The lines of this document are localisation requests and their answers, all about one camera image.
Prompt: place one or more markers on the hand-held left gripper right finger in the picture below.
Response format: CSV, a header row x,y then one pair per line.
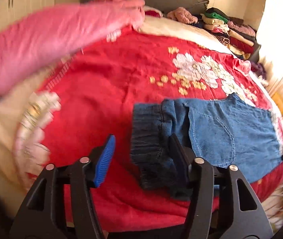
x,y
181,163

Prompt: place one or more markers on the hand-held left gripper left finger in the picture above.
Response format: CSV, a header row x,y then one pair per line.
x,y
105,159

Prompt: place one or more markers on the blue denim pants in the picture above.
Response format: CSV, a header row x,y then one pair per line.
x,y
218,129

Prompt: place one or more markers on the yellow box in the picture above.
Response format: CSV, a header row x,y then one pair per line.
x,y
280,103

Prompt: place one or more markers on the red floral blanket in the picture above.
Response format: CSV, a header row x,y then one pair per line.
x,y
106,92

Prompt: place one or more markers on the pink quilt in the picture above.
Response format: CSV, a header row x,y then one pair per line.
x,y
32,42

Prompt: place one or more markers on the pile of folded clothes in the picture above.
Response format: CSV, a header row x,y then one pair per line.
x,y
231,32

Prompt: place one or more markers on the pink fluffy garment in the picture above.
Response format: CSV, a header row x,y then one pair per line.
x,y
182,15

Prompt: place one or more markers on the red cloth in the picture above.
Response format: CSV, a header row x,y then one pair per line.
x,y
152,12

